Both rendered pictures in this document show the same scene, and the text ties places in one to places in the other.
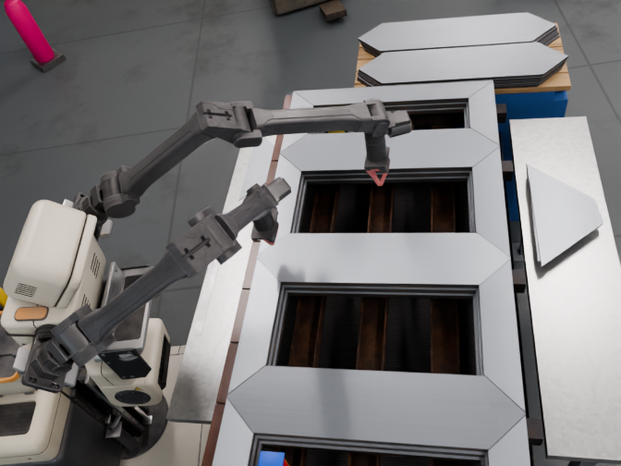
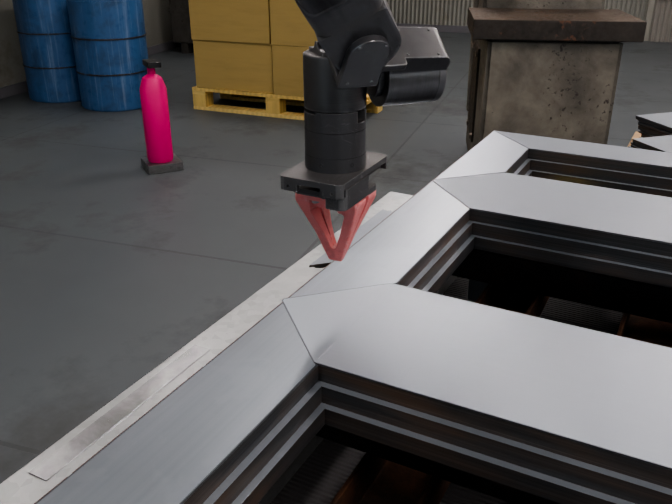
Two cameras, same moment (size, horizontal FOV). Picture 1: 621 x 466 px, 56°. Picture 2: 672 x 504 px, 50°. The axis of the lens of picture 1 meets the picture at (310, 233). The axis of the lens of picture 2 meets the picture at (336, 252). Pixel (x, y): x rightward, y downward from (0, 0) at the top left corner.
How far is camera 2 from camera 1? 1.13 m
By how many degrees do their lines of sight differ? 27
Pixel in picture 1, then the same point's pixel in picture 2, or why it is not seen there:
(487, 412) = not seen: outside the picture
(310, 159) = (496, 199)
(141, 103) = (246, 230)
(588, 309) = not seen: outside the picture
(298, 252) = (399, 321)
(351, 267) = (556, 395)
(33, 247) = not seen: outside the picture
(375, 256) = (646, 392)
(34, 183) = (44, 269)
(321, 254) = (465, 342)
